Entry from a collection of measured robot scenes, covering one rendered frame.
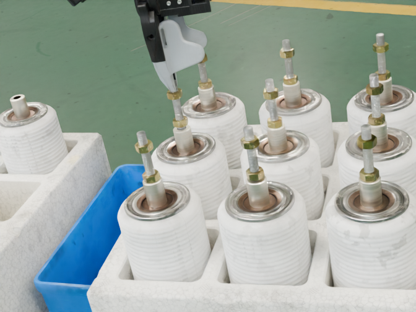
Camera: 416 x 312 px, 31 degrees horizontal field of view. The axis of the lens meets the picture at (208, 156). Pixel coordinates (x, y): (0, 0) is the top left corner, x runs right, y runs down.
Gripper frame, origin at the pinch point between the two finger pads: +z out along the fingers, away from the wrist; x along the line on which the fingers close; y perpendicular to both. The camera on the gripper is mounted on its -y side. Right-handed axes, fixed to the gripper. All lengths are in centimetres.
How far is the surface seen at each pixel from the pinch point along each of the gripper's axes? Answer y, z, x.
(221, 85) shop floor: -3, 35, 74
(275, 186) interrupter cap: 11.7, 9.5, -11.3
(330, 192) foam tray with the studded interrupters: 17.8, 16.8, -2.5
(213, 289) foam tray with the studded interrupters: 4.0, 16.8, -19.1
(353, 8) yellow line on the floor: 31, 35, 113
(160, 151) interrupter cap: -2.6, 9.4, -0.3
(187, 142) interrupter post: 1.1, 8.3, -1.0
